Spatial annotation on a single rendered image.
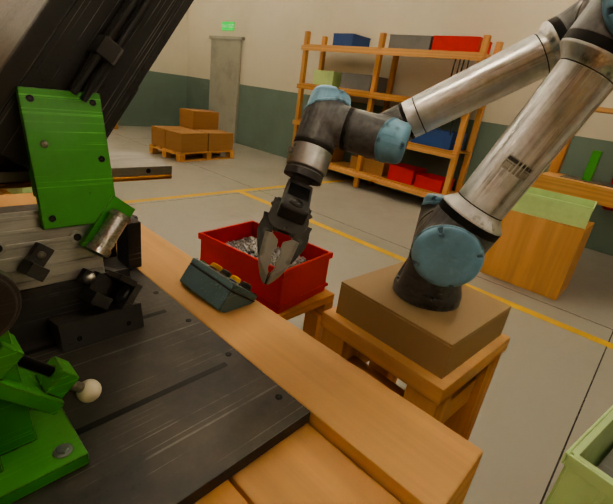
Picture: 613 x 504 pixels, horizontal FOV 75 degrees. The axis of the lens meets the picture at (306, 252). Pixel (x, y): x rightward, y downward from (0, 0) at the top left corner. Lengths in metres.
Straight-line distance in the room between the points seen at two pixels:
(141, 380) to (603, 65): 0.78
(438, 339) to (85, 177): 0.68
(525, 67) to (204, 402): 0.75
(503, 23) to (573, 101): 5.64
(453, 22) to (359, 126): 5.92
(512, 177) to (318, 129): 0.32
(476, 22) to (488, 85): 5.65
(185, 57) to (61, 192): 10.55
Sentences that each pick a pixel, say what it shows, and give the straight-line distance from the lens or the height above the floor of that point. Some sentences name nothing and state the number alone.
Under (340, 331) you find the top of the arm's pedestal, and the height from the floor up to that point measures 0.83.
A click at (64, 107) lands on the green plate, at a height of 1.25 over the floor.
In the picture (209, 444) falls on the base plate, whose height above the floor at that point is 0.90.
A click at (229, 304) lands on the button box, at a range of 0.80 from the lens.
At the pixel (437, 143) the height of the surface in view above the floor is 0.90.
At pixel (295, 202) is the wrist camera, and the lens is 0.62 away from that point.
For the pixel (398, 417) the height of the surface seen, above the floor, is 0.90.
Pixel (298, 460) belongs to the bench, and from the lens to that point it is 0.58.
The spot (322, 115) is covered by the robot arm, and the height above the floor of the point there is 1.29.
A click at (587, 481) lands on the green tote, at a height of 0.94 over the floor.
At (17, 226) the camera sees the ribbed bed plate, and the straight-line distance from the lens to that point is 0.75.
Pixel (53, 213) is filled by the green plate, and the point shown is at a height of 1.09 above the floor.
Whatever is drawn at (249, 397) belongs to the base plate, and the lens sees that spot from 0.62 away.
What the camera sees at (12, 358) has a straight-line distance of 0.50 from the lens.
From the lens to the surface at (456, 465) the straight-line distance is 0.62.
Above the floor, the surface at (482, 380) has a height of 0.75.
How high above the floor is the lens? 1.32
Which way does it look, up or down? 22 degrees down
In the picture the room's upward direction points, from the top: 8 degrees clockwise
